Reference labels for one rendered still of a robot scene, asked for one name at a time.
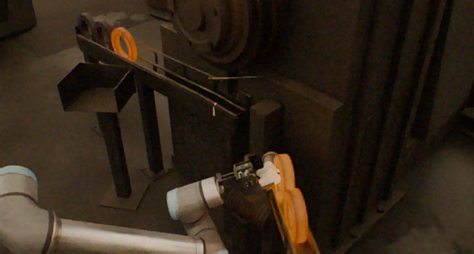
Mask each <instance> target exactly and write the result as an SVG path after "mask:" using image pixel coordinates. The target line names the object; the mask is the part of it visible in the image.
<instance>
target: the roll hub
mask: <svg viewBox="0 0 474 254"><path fill-rule="evenodd" d="M167 7H168V11H169V10H172V11H173V14H174V15H173V17H172V18H171V17H170V18H171V21H172V23H173V26H174V28H175V29H176V32H177V33H178V35H179V36H180V38H181V39H182V41H183V42H184V43H185V44H186V40H189V41H190V42H191V46H190V48H191V50H194V51H196V52H197V53H208V52H210V51H213V50H215V49H218V48H220V47H221V46H222V45H223V44H224V43H225V41H226V40H227V37H228V35H229V32H230V10H229V7H228V3H227V0H167ZM212 8H213V9H216V12H217V14H216V16H211V13H210V11H211V9H212ZM207 41H210V42H211V43H212V48H208V47H207V45H206V43H207Z"/></svg>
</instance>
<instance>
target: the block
mask: <svg viewBox="0 0 474 254"><path fill-rule="evenodd" d="M281 118H282V105H281V104H279V103H278V102H276V101H274V100H272V99H271V98H265V99H264V100H262V101H260V102H258V103H256V104H254V105H253V106H251V108H250V146H249V153H256V157H255V158H252V160H254V161H256V162H257V163H259V164H260V165H263V162H262V157H263V155H264V154H265V153H267V152H271V151H273V152H275V153H277V154H279V151H280V140H281Z"/></svg>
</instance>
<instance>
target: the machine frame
mask: <svg viewBox="0 0 474 254"><path fill-rule="evenodd" d="M446 1H447V0H284V20H283V23H282V26H281V29H280V31H279V33H278V35H277V36H276V38H275V39H274V40H273V41H272V43H271V45H270V47H269V49H268V51H267V52H266V53H265V54H264V55H263V56H262V57H261V58H260V59H259V60H258V61H254V62H252V63H250V64H246V65H245V66H243V67H242V68H240V69H237V70H220V69H218V68H216V67H214V66H212V65H209V64H208V63H206V62H205V61H203V60H202V59H201V58H200V57H199V56H198V55H197V54H196V53H195V52H194V50H191V48H189V47H188V46H187V45H186V44H185V43H184V42H183V41H182V39H181V38H180V36H179V35H178V33H177V32H176V29H175V28H174V26H173V23H172V21H171V18H170V21H169V22H166V23H163V24H160V30H161V43H162V50H163V54H165V55H167V56H170V57H172V58H174V59H177V60H179V61H182V62H184V63H185V64H188V65H190V66H192V67H194V68H198V69H200V70H203V71H205V72H207V73H210V74H212V75H214V76H236V75H238V76H244V75H255V76H264V78H238V89H241V90H243V91H244V92H246V93H249V94H250V95H252V96H253V97H252V98H249V97H248V108H251V106H253V105H254V104H256V103H258V102H260V101H262V100H264V99H265V98H271V99H272V100H274V101H276V102H278V103H279V104H281V105H282V118H281V140H280V151H279V154H287V155H288V156H289V157H290V160H291V162H292V165H293V171H294V176H295V188H298V189H299V190H300V191H301V194H302V196H303V198H304V203H305V206H306V210H307V220H308V224H309V226H310V229H311V230H312V232H313V236H314V238H315V240H316V243H317V245H318V248H319V250H320V252H321V254H350V253H351V252H352V251H353V250H354V249H355V248H356V247H357V246H358V245H359V244H360V243H361V242H362V241H363V240H364V239H365V238H366V237H367V236H368V235H369V234H370V233H371V232H372V231H373V230H374V229H375V228H376V227H377V226H378V225H379V224H380V223H381V222H382V221H383V220H384V219H386V218H387V217H388V216H389V215H390V214H391V213H392V212H393V211H394V210H395V209H396V208H397V207H398V206H399V205H400V204H401V203H402V202H403V201H404V197H405V195H406V193H405V192H404V191H403V190H400V189H399V188H397V187H396V184H397V180H398V176H399V173H400V170H401V165H402V162H403V159H404V154H405V152H406V149H407V144H408V141H409V138H410V134H411V130H412V128H413V122H414V120H415V115H416V112H417V109H418V104H419V102H420V99H421V94H422V91H423V89H424V81H425V78H426V75H427V71H428V67H429V65H430V59H431V57H432V54H433V49H434V46H435V41H436V39H437V35H438V31H439V28H440V25H441V20H442V17H443V15H444V7H445V4H446ZM223 80H224V83H222V82H218V83H216V84H215V88H216V90H214V92H216V93H218V94H220V95H222V96H223V97H225V98H227V99H229V100H231V101H232V102H234V103H236V104H237V105H239V106H241V107H243V106H244V94H242V93H240V92H239V91H238V93H235V92H234V90H233V82H234V79H223ZM168 103H169V110H170V129H171V136H172V143H173V153H172V162H173V164H174V165H175V170H176V171H177V172H179V173H180V174H181V175H183V176H184V177H185V178H186V179H187V180H189V181H190V182H191V183H196V182H198V181H202V180H205V179H207V178H211V177H213V176H215V177H216V174H217V173H220V174H221V176H222V164H221V128H220V127H219V126H217V125H215V124H214V123H212V122H211V121H209V120H207V119H206V118H205V117H203V116H201V115H199V114H198V113H195V112H193V111H192V110H190V109H188V108H186V107H184V106H182V105H181V104H179V103H177V102H175V101H173V100H172V99H171V98H168ZM216 179H217V178H216Z"/></svg>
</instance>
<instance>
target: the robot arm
mask: <svg viewBox="0 0 474 254"><path fill-rule="evenodd" d="M244 162H246V164H242V163H244ZM239 164H242V165H239ZM233 166H234V168H233V173H229V174H226V175H224V176H221V174H220V173H217V174H216V177H215V176H213V177H211V178H207V179H205V180H202V181H198V182H196V183H193V184H188V185H186V186H183V187H180V188H176V189H175V190H172V191H170V192H169V193H168V194H167V204H168V208H169V211H170V215H171V217H172V218H173V219H177V220H178V219H180V221H181V222H182V224H183V225H184V227H185V229H186V231H187V233H188V235H177V234H172V233H161V232H155V231H149V230H139V229H133V228H127V227H117V226H111V225H106V224H95V223H89V222H83V221H73V220H67V219H62V218H58V217H57V215H56V214H55V213H54V212H53V211H49V210H43V209H41V208H39V206H38V193H37V188H38V183H37V181H36V177H35V175H34V174H33V172H31V171H30V170H28V169H26V168H24V167H18V166H9V167H3V168H0V254H11V252H12V251H13V252H15V253H17V254H51V253H52V254H228V251H227V249H226V248H225V246H224V244H223V242H222V240H221V238H220V236H219V234H218V231H217V229H216V228H215V225H214V223H213V221H212V220H211V218H210V216H209V214H208V212H207V210H208V209H210V208H213V207H217V206H219V205H222V204H223V203H224V201H225V200H227V199H228V197H227V195H229V196H230V197H232V198H234V199H235V200H236V201H238V202H240V203H242V204H243V205H244V206H246V207H248V208H249V209H251V210H252V209H253V208H254V207H256V206H257V203H256V197H255V195H258V194H262V193H265V192H267V191H268V190H270V189H271V188H273V187H274V186H275V185H276V184H277V183H279V182H280V180H281V175H280V172H279V169H276V168H275V167H274V165H273V164H272V163H271V162H270V161H268V162H265V163H264V167H263V168H262V169H260V170H256V171H254V169H253V166H252V164H251V163H250V160H246V161H242V162H239V163H237V164H234V165H233ZM216 178H217V179H216ZM257 182H259V184H258V183H257Z"/></svg>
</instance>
